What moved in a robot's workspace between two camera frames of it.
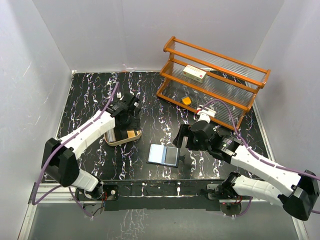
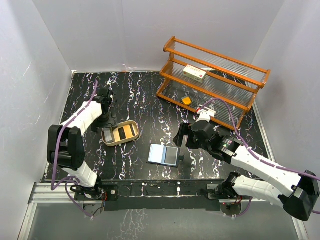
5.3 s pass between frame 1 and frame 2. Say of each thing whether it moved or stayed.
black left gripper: moved
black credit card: stayed
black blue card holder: stayed
